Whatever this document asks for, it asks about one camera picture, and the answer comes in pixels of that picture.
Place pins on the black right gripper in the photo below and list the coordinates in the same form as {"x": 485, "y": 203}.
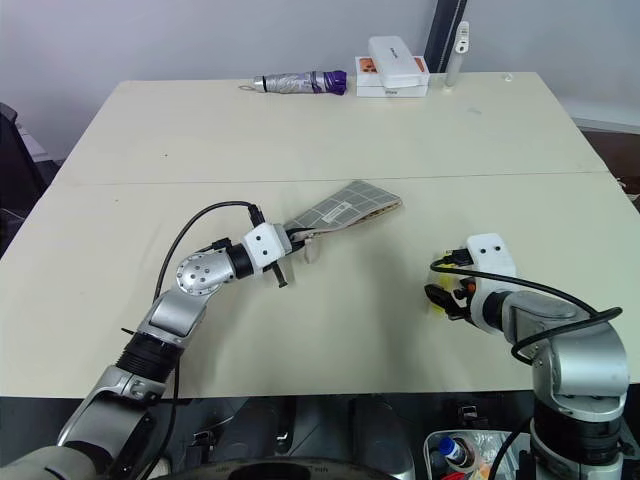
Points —
{"x": 459, "y": 302}

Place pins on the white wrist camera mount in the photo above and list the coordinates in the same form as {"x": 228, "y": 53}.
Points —
{"x": 262, "y": 245}
{"x": 492, "y": 252}

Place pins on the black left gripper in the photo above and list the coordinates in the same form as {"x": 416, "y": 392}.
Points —
{"x": 280, "y": 275}

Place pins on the white plastic bin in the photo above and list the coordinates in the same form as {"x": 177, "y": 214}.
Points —
{"x": 429, "y": 450}

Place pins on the yellow highlighter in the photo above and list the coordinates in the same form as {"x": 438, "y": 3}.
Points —
{"x": 438, "y": 311}

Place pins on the folded silver purple umbrella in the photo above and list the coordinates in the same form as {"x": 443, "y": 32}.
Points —
{"x": 295, "y": 82}

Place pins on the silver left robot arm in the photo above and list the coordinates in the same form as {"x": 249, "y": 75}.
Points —
{"x": 195, "y": 275}

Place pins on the light grey upright post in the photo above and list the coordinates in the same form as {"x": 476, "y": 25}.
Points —
{"x": 453, "y": 72}

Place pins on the white bottle blue cap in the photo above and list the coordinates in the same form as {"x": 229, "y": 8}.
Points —
{"x": 454, "y": 448}

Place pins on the white flat phone box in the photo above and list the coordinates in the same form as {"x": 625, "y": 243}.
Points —
{"x": 370, "y": 91}

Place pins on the white oblong box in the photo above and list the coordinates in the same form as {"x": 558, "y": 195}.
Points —
{"x": 392, "y": 57}

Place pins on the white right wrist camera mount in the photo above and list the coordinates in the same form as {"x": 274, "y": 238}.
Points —
{"x": 492, "y": 252}

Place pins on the orange print flat box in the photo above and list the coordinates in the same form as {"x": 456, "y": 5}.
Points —
{"x": 365, "y": 65}

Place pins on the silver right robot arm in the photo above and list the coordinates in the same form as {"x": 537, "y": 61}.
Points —
{"x": 575, "y": 350}

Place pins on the small white webcam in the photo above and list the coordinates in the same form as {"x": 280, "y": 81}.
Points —
{"x": 462, "y": 37}

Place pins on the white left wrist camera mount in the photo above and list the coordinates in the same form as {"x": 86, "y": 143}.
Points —
{"x": 262, "y": 245}

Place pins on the dark upright panel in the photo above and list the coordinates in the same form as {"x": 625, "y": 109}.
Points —
{"x": 445, "y": 25}

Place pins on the black chair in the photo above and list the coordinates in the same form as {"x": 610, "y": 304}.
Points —
{"x": 15, "y": 175}

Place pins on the grey grid fabric pouch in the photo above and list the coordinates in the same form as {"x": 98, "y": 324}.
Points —
{"x": 345, "y": 207}

